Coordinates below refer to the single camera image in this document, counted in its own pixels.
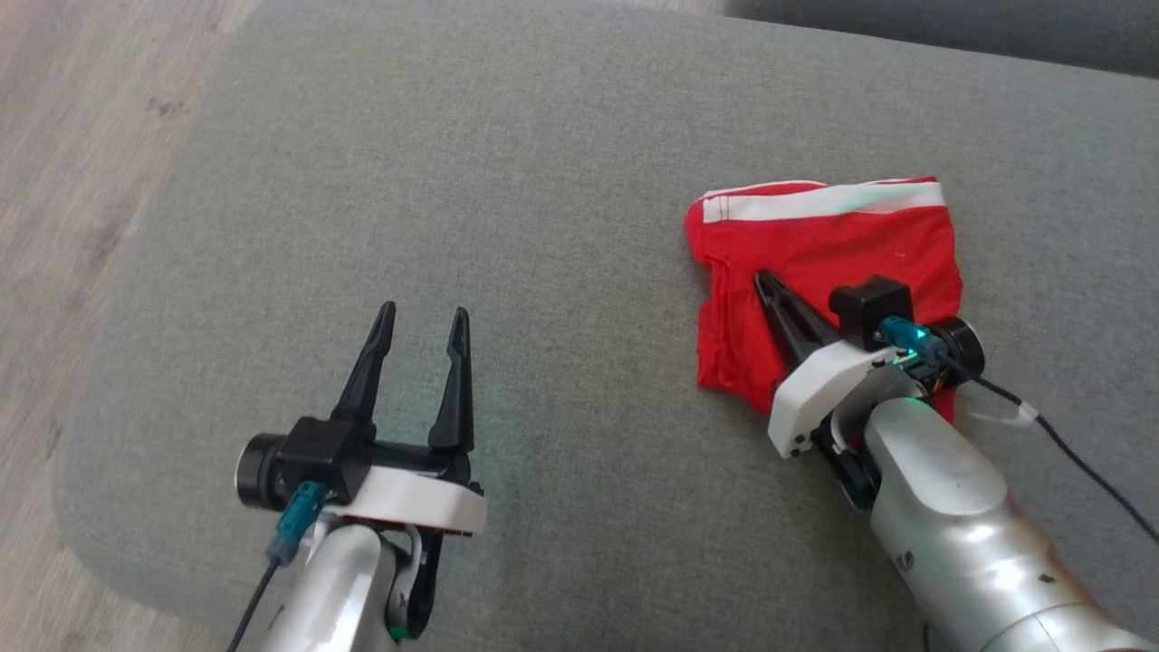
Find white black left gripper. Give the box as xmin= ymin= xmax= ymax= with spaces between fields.
xmin=326 ymin=301 xmax=488 ymax=538

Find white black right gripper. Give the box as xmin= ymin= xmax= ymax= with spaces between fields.
xmin=754 ymin=269 xmax=914 ymax=458

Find red shorts with white stripe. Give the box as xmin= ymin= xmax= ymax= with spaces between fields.
xmin=685 ymin=176 xmax=966 ymax=427

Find large grey sofa seat cushion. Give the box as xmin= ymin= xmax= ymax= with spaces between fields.
xmin=50 ymin=0 xmax=1159 ymax=652

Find small grey sofa seat cushion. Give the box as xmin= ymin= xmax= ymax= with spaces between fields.
xmin=724 ymin=0 xmax=1159 ymax=81

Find right black cable blue connector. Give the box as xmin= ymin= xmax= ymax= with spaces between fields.
xmin=880 ymin=315 xmax=1159 ymax=544

